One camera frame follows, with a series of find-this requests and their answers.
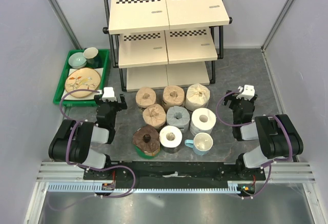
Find dark brown wrapped roll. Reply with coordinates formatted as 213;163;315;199
133;125;160;159

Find dark green white cup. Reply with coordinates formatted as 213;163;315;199
83;47;101;68

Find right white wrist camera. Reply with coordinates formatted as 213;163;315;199
236;85;255;101

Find white paper roll front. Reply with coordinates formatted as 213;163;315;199
159;126;182;154

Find light blue white mug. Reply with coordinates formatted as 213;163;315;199
184;132;214;156

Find tan roll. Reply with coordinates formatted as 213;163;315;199
135;87;156;109
142;104;166;129
162;86;185;109

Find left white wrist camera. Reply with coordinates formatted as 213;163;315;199
101;87;117;102

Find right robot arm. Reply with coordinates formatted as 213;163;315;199
217;87;304;180

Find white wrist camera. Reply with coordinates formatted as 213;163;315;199
236;85;255;101
101;87;117;102

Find round painted bird plate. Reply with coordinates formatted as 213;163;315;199
64;67;101;98

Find cream wrapped tied roll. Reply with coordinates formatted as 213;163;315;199
185;84;210;111

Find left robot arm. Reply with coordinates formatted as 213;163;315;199
48;94;127;179

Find green plastic tray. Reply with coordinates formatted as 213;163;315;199
53;49;111;107

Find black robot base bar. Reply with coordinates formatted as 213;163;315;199
83;160;267;190

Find black frame beige shelf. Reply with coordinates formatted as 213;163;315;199
103;0;232;92

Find pale celadon bowl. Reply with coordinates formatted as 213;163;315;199
68;52;87;69

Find white paper roll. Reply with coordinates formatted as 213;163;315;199
190;108;216;135
159;126;182;154

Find grey wrapped paper roll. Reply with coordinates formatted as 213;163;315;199
166;106;190;133

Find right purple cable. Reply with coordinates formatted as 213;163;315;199
216;92;294;199

